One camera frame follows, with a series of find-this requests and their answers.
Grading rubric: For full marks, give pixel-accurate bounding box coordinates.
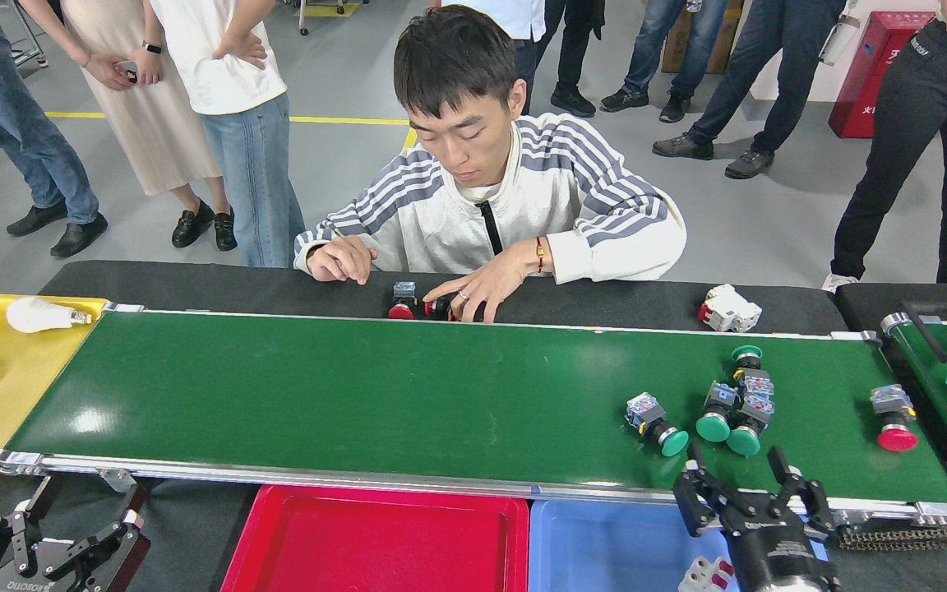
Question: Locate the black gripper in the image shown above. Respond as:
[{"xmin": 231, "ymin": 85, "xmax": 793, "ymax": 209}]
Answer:
[
  {"xmin": 672, "ymin": 444, "xmax": 840, "ymax": 592},
  {"xmin": 0, "ymin": 475, "xmax": 151, "ymax": 592}
]

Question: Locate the white circuit breaker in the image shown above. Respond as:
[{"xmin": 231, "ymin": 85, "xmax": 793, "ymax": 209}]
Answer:
[
  {"xmin": 697, "ymin": 284, "xmax": 764, "ymax": 334},
  {"xmin": 677, "ymin": 555, "xmax": 737, "ymax": 592}
]

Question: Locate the yellow plastic tray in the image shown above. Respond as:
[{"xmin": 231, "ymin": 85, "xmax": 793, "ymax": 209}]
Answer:
[{"xmin": 0, "ymin": 294, "xmax": 110, "ymax": 484}]

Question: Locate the blue plastic tray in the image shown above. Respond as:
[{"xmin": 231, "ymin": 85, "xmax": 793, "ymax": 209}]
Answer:
[{"xmin": 527, "ymin": 497, "xmax": 832, "ymax": 592}]

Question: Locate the red plastic tray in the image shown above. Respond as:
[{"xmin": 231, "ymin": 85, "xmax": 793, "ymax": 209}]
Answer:
[{"xmin": 220, "ymin": 483, "xmax": 530, "ymax": 592}]

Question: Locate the long green conveyor belt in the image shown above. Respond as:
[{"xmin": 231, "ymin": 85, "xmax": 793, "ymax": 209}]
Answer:
[{"xmin": 0, "ymin": 303, "xmax": 947, "ymax": 535}]

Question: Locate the person's left hand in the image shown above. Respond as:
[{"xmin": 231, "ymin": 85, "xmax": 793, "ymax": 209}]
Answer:
[{"xmin": 424, "ymin": 243, "xmax": 542, "ymax": 323}]

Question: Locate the person's right hand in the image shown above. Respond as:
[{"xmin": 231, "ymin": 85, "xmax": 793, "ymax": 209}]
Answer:
[{"xmin": 307, "ymin": 237, "xmax": 378, "ymax": 284}]

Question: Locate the white light bulb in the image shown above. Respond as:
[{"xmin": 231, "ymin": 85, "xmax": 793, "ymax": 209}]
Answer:
[{"xmin": 5, "ymin": 296, "xmax": 92, "ymax": 334}]

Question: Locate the seated person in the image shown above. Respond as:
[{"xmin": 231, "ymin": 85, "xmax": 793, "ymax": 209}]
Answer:
[{"xmin": 293, "ymin": 4, "xmax": 688, "ymax": 284}]

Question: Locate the standing person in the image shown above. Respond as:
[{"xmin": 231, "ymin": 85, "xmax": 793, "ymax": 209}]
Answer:
[
  {"xmin": 0, "ymin": 0, "xmax": 109, "ymax": 260},
  {"xmin": 145, "ymin": 0, "xmax": 307, "ymax": 270},
  {"xmin": 428, "ymin": 0, "xmax": 548, "ymax": 116},
  {"xmin": 543, "ymin": 0, "xmax": 606, "ymax": 118},
  {"xmin": 17, "ymin": 0, "xmax": 238, "ymax": 252},
  {"xmin": 599, "ymin": 0, "xmax": 729, "ymax": 124},
  {"xmin": 820, "ymin": 0, "xmax": 947, "ymax": 294},
  {"xmin": 652, "ymin": 0, "xmax": 848, "ymax": 180}
]

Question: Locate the red fire extinguisher box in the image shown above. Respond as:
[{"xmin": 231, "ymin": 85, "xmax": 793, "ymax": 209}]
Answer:
[{"xmin": 829, "ymin": 11, "xmax": 935, "ymax": 139}]

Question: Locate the white rolled paper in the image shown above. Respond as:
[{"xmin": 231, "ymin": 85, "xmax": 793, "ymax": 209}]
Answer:
[{"xmin": 819, "ymin": 15, "xmax": 861, "ymax": 67}]

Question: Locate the conveyor drive chain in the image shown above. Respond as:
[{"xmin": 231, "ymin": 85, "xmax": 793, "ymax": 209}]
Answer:
[{"xmin": 835, "ymin": 522, "xmax": 947, "ymax": 552}]

